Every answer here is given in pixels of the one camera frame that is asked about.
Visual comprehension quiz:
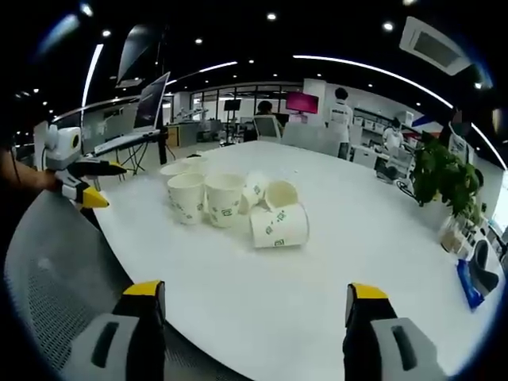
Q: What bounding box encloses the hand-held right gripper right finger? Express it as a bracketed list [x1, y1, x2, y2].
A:
[342, 282, 448, 381]

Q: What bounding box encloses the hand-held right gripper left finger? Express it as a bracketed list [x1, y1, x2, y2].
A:
[65, 279, 166, 381]

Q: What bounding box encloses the cluster of white paper cups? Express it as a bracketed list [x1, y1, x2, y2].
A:
[159, 156, 310, 250]

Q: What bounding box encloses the black laptop stand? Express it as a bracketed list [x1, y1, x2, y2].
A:
[118, 133, 175, 182]

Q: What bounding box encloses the grey mesh office chair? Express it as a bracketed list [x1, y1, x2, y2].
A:
[2, 189, 243, 381]

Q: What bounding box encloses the open laptop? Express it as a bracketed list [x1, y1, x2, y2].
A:
[93, 71, 172, 156]

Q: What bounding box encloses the blue wipes packet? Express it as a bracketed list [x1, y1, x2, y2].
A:
[455, 257, 486, 311]

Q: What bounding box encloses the white table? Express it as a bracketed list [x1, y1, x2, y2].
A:
[90, 140, 506, 381]

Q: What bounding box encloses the black and white device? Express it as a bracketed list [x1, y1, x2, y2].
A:
[470, 239, 500, 295]

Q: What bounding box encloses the white office chair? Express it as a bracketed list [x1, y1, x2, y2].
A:
[252, 114, 283, 142]

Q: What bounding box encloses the green potted plant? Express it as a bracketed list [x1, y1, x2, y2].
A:
[411, 133, 486, 255]

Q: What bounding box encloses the pink monitor screen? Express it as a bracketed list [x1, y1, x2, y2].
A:
[285, 90, 320, 117]

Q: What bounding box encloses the ceiling air conditioner vent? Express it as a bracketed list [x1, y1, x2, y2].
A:
[398, 15, 472, 77]

